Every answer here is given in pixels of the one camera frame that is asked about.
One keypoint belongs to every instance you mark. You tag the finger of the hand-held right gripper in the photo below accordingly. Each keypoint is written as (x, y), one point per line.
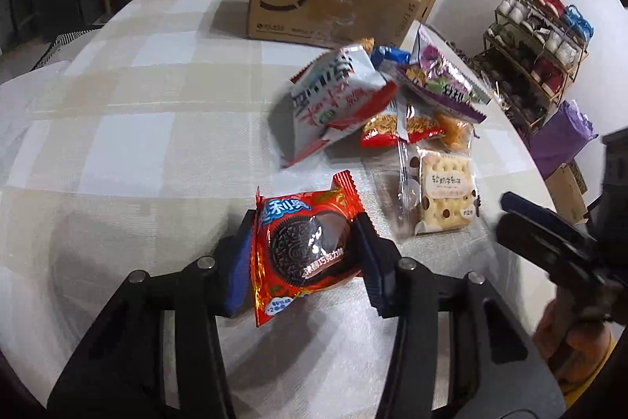
(539, 247)
(535, 213)

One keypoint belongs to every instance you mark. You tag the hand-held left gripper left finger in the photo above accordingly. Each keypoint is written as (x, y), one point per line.
(238, 281)

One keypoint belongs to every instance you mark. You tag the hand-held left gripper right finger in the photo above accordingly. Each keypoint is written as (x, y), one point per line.
(380, 286)

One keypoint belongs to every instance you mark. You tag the red chocolate cookie packet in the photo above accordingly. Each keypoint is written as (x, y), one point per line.
(304, 247)

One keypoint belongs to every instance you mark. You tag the orange bread packet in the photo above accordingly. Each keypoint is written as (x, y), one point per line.
(454, 132)

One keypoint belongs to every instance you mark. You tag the red noodle snack packet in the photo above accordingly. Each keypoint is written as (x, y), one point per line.
(387, 127)

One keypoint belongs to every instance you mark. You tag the small cardboard box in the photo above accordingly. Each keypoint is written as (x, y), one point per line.
(566, 193)

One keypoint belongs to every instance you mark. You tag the white cracker packet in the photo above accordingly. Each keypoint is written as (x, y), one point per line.
(444, 193)

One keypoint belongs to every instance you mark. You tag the clear dotted snack packet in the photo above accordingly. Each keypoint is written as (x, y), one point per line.
(409, 198)

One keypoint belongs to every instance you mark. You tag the metal shoe rack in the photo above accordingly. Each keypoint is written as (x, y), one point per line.
(532, 70)

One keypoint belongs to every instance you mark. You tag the purple snack bag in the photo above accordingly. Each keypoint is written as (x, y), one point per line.
(441, 80)

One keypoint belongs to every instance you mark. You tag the checked tablecloth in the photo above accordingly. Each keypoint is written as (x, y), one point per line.
(147, 129)

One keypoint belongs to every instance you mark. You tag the rows of shoes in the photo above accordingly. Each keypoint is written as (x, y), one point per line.
(544, 26)

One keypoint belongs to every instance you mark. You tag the white and red snack bag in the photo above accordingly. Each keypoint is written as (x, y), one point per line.
(333, 95)

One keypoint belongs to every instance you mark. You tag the blue cookie packet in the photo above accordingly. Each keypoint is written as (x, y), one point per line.
(390, 55)

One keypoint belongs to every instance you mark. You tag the black and white patterned rug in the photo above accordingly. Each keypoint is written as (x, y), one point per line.
(64, 48)

